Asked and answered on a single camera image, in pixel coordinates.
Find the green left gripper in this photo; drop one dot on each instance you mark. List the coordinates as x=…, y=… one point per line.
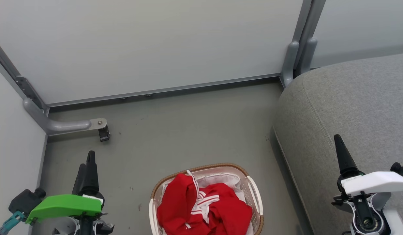
x=64, y=204

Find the grey partition corner post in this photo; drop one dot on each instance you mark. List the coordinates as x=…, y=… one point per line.
x=302, y=52

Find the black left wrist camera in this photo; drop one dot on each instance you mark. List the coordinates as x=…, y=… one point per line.
x=25, y=200

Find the white laundry basket brown rim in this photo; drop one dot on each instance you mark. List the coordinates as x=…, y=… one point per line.
x=253, y=199

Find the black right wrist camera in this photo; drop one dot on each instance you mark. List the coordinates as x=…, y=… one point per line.
x=402, y=169

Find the red garment with white stripes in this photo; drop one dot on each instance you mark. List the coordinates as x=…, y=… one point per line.
x=182, y=209

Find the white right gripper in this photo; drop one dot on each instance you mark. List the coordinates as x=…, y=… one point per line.
x=374, y=182

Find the white cloth in basket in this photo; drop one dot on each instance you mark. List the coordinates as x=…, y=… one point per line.
x=221, y=179

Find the grey partition post with hinge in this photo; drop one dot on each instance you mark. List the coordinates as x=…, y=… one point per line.
x=22, y=83

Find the grey fabric sofa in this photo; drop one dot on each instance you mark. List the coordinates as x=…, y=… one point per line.
x=351, y=107

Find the grey partition foot bracket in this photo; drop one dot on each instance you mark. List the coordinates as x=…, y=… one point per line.
x=61, y=125

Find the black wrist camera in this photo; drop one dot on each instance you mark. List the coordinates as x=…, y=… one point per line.
x=25, y=200
x=402, y=169

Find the grey partition bottom rail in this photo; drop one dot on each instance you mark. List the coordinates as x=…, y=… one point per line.
x=162, y=89

